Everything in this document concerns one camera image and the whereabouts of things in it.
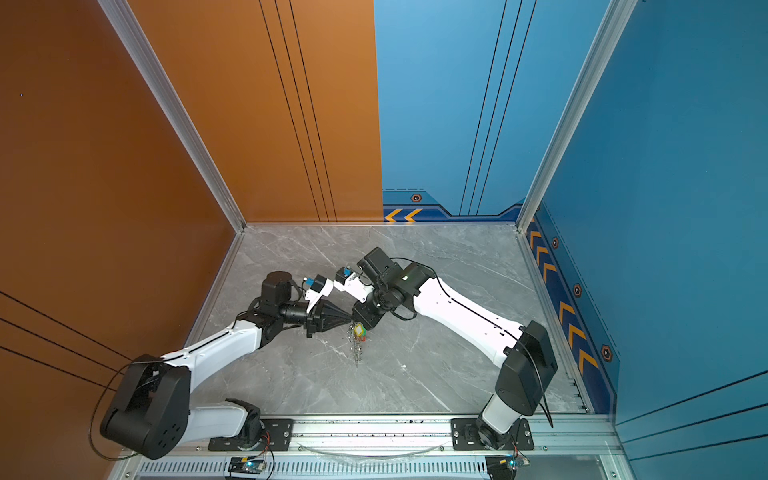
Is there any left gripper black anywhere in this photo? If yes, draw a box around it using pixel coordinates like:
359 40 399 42
279 301 352 341

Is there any large metal band keyring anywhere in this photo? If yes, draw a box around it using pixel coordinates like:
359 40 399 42
347 322 367 366

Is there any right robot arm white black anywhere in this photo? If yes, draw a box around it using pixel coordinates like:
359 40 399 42
335 247 558 450

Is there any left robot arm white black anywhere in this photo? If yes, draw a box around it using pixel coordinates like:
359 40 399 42
99 271 351 460

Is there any left green circuit board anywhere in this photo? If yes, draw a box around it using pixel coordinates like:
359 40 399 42
226 456 267 479

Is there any green circuit board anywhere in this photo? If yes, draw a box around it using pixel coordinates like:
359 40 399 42
226 456 267 479
485 455 530 480

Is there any right green circuit board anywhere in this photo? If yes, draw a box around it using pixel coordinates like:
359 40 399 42
485 455 530 480

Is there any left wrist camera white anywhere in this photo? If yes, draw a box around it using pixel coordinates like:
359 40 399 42
303 275 334 313

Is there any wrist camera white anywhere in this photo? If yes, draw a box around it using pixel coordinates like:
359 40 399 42
334 267 374 303
303 275 334 313

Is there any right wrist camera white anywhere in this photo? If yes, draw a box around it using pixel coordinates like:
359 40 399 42
334 267 374 303

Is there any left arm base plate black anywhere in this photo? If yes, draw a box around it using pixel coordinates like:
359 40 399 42
207 418 294 453

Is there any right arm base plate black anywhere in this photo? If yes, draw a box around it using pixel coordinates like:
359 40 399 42
450 418 535 451

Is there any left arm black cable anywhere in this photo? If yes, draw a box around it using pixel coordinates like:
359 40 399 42
88 359 163 462

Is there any aluminium front rail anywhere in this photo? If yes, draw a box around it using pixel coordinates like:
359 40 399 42
262 413 623 456

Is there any left aluminium corner post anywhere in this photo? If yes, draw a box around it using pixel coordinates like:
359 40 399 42
98 0 247 235

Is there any aluminium corner post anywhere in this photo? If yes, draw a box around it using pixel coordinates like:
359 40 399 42
516 0 637 234
98 0 247 235

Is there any right aluminium corner post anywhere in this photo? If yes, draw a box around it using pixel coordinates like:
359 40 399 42
516 0 637 234

